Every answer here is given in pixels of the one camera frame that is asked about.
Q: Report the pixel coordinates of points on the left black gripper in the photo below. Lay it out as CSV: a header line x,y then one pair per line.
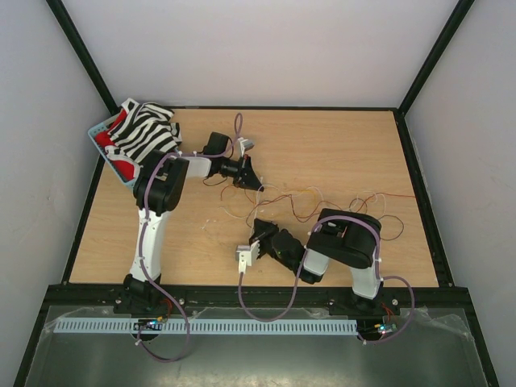
x,y
247,177

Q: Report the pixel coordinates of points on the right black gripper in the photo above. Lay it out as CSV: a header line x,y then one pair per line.
x,y
262,230

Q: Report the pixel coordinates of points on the white zip tie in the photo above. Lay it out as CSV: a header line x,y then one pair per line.
x,y
260,190

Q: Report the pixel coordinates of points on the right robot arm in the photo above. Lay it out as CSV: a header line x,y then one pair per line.
x,y
351,239

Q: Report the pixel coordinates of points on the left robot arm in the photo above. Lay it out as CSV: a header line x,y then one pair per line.
x,y
158,190

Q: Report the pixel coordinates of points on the zebra striped cloth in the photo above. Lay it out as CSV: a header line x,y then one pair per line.
x,y
146,127

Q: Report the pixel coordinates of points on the red cloth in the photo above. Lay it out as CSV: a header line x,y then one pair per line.
x,y
124,167

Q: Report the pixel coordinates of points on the left green circuit board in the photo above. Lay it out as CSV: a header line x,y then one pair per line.
x,y
148,324

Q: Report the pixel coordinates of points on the green circuit board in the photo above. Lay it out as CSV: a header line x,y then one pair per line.
x,y
148,324
385,328

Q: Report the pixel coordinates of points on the blue plastic basket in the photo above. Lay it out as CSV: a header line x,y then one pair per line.
x,y
127,147

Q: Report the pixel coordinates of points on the right green circuit board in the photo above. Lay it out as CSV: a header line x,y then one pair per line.
x,y
385,328

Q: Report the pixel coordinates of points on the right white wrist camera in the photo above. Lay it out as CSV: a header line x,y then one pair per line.
x,y
246,255

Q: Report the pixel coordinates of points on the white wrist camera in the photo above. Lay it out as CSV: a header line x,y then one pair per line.
x,y
246,255
244,145

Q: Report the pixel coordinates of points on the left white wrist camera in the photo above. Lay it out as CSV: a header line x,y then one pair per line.
x,y
244,145

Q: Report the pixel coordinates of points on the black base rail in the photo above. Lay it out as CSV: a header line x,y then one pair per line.
x,y
191,297

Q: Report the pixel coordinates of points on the light blue slotted cable duct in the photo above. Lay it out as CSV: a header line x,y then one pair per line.
x,y
210,327

